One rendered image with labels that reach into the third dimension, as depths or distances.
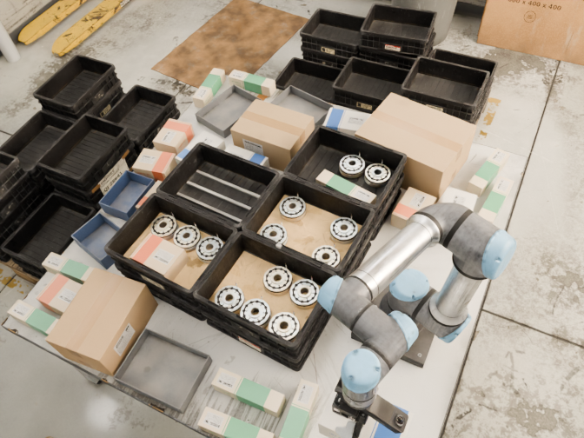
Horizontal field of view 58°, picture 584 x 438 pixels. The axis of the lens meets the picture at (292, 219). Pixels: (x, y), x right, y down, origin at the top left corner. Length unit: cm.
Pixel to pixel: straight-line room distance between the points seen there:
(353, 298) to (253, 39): 342
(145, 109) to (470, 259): 240
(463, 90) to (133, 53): 260
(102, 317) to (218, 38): 295
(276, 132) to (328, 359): 99
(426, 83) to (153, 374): 210
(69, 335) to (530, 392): 197
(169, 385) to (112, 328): 27
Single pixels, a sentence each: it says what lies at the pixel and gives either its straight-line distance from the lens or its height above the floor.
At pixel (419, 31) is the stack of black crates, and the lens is 348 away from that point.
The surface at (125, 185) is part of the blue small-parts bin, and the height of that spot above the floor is 71.
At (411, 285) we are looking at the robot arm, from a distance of 170.
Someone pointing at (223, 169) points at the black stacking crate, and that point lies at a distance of 222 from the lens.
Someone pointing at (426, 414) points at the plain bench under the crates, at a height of 70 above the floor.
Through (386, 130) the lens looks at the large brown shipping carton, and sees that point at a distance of 222.
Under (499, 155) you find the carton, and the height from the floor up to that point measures 76.
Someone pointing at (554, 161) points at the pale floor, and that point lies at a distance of 355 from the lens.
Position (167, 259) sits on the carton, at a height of 91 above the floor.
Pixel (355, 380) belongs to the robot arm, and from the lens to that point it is 105.
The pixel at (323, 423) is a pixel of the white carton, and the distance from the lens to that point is 136.
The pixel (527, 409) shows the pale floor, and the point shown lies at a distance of 269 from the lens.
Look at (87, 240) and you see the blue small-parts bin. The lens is 235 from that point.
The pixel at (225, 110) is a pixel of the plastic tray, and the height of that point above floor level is 70.
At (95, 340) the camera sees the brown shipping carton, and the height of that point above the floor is 86.
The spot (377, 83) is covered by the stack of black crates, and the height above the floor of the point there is 38.
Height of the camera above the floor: 245
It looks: 53 degrees down
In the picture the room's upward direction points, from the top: 7 degrees counter-clockwise
